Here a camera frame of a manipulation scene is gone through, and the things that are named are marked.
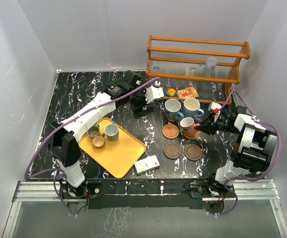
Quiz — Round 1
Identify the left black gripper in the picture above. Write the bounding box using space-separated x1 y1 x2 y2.
128 83 155 118

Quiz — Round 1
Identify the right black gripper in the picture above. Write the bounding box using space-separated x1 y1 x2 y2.
195 113 240 135

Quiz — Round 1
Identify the light wooden coaster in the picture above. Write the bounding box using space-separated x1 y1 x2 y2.
183 131 201 140
162 124 179 139

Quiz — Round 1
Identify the brown white cup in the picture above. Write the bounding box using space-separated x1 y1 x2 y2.
180 117 197 136

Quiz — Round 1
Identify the blue mug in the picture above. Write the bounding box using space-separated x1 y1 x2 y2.
182 98 205 119

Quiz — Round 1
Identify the dark wooden coaster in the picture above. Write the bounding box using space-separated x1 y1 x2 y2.
163 143 182 159
185 144 203 161

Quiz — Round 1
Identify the grey cup white inside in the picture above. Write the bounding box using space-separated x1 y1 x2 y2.
164 99 184 121

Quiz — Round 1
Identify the yellow tray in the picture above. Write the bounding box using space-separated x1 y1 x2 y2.
78 126 146 179

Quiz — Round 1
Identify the white yellow box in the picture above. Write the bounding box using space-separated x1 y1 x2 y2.
134 155 160 175

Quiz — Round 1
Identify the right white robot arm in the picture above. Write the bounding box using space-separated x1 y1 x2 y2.
195 102 278 197

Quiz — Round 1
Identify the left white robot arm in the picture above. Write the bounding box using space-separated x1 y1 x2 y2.
47 70 164 198

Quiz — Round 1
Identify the grey green cup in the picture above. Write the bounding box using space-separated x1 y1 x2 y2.
87 124 100 138

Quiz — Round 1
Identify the small orange cup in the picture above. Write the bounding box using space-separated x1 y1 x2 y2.
92 133 106 149

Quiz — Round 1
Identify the clear plastic cup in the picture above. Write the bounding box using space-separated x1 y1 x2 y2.
205 57 218 71

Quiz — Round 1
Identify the yellow grey sponge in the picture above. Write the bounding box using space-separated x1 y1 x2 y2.
166 88 176 97

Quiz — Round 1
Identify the orange snack packet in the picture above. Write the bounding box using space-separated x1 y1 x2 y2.
177 86 199 99

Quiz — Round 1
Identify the orange wooden shelf rack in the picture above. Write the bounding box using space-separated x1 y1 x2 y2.
146 36 251 96

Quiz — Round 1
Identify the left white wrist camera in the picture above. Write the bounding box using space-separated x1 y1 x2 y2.
145 86 164 104

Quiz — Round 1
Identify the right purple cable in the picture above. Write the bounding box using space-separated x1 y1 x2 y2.
219 90 283 216

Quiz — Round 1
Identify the purple cable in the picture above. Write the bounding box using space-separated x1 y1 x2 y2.
24 76 161 219
219 90 283 216

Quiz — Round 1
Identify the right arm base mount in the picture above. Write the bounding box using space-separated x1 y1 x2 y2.
183 173 228 216

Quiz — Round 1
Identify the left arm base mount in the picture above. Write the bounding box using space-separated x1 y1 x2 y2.
53 175 103 219

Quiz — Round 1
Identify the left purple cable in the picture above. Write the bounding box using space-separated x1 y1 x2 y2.
24 76 161 219

